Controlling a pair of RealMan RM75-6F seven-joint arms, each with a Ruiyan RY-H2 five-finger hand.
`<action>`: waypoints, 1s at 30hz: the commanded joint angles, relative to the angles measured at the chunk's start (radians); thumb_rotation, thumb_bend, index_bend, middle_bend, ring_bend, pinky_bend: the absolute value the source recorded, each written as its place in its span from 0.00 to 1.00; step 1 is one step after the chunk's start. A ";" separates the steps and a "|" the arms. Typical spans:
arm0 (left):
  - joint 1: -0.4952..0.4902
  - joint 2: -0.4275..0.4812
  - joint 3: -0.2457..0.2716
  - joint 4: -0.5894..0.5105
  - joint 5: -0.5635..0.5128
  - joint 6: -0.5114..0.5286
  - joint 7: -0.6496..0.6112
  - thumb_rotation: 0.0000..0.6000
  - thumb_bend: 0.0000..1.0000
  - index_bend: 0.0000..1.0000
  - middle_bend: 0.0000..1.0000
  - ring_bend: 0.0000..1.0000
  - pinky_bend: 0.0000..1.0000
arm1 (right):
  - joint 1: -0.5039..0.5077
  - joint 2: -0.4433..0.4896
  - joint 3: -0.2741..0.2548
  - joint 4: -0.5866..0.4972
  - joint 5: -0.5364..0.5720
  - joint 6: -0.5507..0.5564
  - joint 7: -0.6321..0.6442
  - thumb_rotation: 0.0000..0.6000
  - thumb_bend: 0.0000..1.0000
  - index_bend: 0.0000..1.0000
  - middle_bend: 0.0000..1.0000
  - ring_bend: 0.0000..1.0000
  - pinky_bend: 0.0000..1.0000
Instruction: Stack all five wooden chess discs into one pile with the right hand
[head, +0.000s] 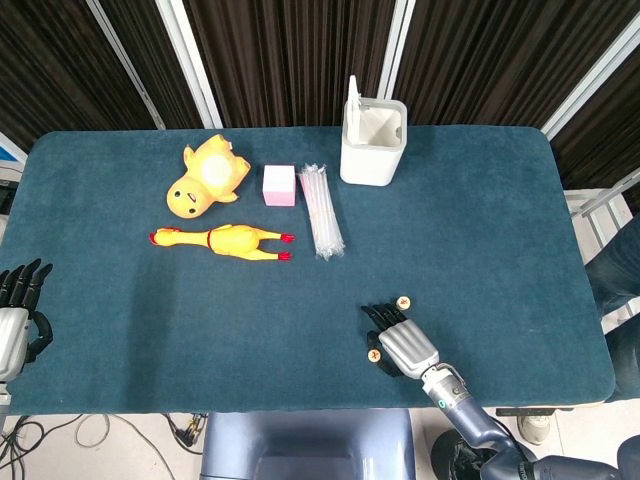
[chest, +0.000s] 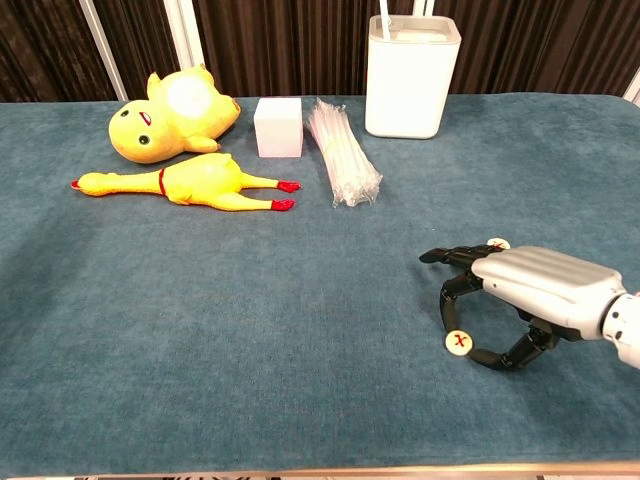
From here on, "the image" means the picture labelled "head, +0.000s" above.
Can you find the teal tablecloth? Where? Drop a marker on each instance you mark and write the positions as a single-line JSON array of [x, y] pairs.
[[200, 325]]

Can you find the yellow plush duck toy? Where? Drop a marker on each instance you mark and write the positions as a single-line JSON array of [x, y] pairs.
[[190, 197]]

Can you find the white and blue panel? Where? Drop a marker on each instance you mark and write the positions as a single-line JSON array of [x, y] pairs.
[[7, 152]]

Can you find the yellow rubber chicken toy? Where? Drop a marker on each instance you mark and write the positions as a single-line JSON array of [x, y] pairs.
[[235, 240]]

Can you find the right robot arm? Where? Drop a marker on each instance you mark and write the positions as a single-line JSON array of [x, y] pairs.
[[470, 415]]

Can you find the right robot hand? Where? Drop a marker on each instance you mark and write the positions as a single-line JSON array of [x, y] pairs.
[[407, 347]]

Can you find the white bin lid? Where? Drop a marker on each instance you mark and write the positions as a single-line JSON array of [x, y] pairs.
[[354, 115]]

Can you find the bin with black bag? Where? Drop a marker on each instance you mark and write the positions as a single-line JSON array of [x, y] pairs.
[[450, 457]]

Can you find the white square trash bin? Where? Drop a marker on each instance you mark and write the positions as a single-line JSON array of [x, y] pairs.
[[367, 162]]

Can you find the wooden token bottom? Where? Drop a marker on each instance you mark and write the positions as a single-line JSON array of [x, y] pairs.
[[373, 355]]

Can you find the blue-grey robot torso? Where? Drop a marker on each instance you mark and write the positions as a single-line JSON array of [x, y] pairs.
[[300, 440]]

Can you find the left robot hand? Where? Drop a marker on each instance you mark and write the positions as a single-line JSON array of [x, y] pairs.
[[11, 337]]

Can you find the white frame post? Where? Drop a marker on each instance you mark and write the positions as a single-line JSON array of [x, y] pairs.
[[126, 65], [191, 65], [590, 87], [396, 50]]

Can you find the wooden token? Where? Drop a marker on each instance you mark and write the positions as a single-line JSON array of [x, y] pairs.
[[373, 355], [403, 302]]

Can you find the black power plug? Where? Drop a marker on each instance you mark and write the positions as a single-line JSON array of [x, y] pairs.
[[187, 432]]

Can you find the dark brown pleated curtain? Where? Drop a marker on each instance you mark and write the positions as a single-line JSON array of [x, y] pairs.
[[300, 50]]

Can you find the white metal rack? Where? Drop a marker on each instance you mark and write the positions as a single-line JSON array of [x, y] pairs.
[[595, 200]]

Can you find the pale pink cube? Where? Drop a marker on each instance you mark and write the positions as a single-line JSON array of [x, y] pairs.
[[279, 187]]

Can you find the bundle of wrapped straws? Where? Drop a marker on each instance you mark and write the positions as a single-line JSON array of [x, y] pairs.
[[322, 215]]

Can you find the white shoe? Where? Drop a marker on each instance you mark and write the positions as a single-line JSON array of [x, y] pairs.
[[535, 430]]

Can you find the person in blue jeans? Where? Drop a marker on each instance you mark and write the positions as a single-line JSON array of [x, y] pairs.
[[615, 285]]

